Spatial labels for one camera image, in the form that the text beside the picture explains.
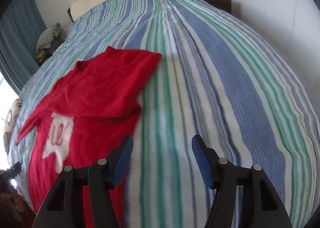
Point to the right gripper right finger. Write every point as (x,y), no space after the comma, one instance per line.
(261,206)

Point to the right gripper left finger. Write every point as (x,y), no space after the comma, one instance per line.
(63,205)

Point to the red knit sweater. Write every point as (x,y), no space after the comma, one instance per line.
(86,114)

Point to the pile of clothes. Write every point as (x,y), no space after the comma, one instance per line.
(47,43)

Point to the patterned cushion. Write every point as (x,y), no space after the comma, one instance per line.
(9,123)

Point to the striped blue green bedspread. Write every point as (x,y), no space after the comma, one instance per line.
(217,78)

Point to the teal curtain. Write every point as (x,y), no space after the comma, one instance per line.
(21,27)

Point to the white wardrobe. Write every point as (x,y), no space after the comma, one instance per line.
(292,26)

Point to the dark wooden nightstand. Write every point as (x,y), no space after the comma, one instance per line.
(225,5)

